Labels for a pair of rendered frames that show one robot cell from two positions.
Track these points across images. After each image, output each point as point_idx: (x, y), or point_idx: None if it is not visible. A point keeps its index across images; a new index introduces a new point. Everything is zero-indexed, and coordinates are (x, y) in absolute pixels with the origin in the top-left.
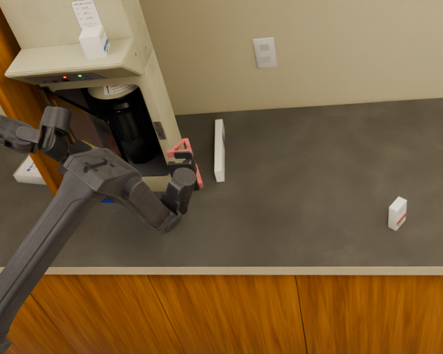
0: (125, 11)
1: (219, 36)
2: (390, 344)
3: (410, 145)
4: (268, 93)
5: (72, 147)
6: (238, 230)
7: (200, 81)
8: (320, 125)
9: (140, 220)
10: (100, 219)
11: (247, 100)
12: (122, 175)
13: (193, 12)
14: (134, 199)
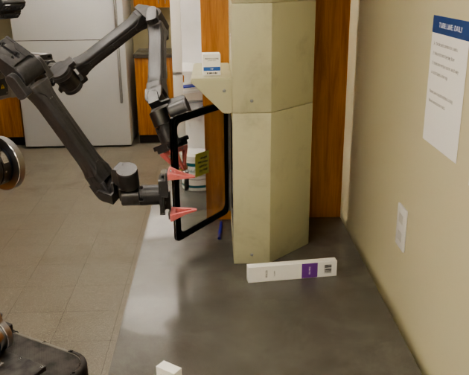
0: (232, 52)
1: (389, 180)
2: None
3: None
4: (396, 286)
5: (167, 129)
6: (174, 296)
7: (376, 225)
8: (359, 339)
9: (194, 248)
10: (198, 231)
11: (387, 279)
12: (3, 60)
13: (385, 140)
14: (13, 90)
